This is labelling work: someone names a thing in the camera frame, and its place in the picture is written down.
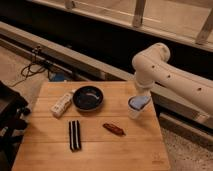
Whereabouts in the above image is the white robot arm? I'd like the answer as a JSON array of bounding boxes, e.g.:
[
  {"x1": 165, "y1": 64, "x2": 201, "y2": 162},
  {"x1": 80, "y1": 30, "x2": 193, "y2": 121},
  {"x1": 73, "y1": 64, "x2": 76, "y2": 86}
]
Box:
[{"x1": 132, "y1": 43, "x2": 213, "y2": 115}]

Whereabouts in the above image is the dark blue ceramic bowl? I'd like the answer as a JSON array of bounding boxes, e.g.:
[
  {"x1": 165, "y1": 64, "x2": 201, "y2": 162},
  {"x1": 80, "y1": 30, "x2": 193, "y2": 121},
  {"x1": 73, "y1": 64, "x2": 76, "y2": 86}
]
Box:
[{"x1": 72, "y1": 86, "x2": 104, "y2": 111}]

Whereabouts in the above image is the blue cloth in cup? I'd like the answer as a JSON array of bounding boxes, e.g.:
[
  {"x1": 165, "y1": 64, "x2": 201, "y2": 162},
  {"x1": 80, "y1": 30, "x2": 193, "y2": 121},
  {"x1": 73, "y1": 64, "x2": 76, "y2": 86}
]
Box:
[{"x1": 129, "y1": 96, "x2": 151, "y2": 110}]

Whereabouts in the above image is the white cup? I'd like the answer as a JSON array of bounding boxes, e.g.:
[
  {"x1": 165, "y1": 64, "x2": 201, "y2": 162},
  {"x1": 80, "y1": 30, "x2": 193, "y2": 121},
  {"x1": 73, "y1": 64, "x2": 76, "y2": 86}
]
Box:
[{"x1": 128, "y1": 100, "x2": 144, "y2": 119}]

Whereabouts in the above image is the red brown snack bar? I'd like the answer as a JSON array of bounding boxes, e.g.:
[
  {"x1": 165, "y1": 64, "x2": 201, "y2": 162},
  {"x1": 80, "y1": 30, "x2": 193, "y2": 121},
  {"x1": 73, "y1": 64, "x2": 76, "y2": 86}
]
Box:
[{"x1": 103, "y1": 123, "x2": 125, "y2": 136}]

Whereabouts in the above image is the blue object on floor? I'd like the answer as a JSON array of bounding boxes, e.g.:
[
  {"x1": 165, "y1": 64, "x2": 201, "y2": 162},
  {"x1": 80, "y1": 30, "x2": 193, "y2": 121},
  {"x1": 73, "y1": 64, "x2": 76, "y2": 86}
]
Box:
[{"x1": 50, "y1": 73, "x2": 65, "y2": 82}]

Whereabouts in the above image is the black white striped block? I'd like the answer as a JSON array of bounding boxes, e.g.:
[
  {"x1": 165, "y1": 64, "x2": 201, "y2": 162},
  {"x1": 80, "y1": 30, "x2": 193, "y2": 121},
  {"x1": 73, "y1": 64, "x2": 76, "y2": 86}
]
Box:
[{"x1": 69, "y1": 120, "x2": 81, "y2": 151}]

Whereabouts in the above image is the black chair at left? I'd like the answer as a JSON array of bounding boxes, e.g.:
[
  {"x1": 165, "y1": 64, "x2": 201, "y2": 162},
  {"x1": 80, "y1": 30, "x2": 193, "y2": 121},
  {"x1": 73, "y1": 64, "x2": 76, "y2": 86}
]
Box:
[{"x1": 0, "y1": 81, "x2": 30, "y2": 171}]

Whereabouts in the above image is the black cable on floor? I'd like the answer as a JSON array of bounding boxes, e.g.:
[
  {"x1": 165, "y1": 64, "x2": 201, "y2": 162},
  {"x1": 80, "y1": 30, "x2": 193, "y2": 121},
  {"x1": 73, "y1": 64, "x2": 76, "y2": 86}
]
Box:
[{"x1": 9, "y1": 46, "x2": 54, "y2": 88}]

